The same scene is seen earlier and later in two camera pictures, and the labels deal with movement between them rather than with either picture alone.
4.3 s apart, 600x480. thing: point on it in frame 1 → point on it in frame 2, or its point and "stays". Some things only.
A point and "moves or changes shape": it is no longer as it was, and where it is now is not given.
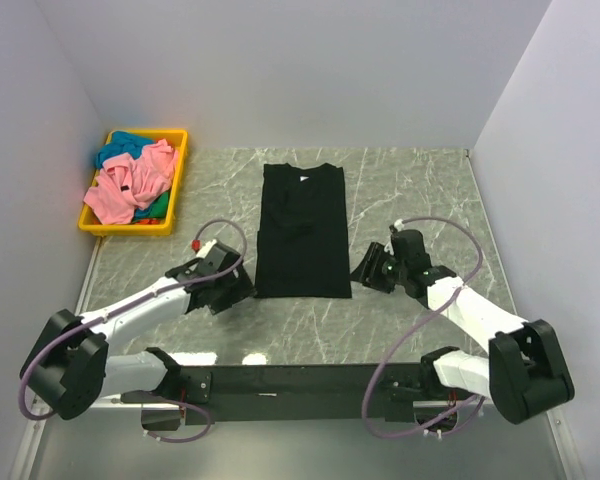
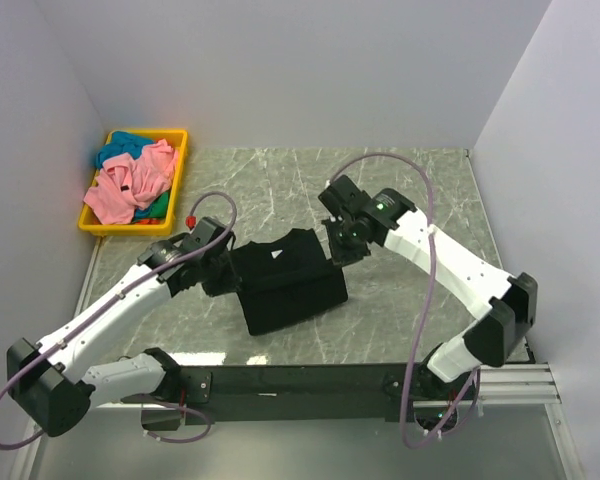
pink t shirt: x=127 y=183 stays
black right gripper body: x=394 y=270 → x=345 y=245
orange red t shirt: x=151 y=221 stays
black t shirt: x=303 y=236 moves or changes shape
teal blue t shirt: x=121 y=142 stays
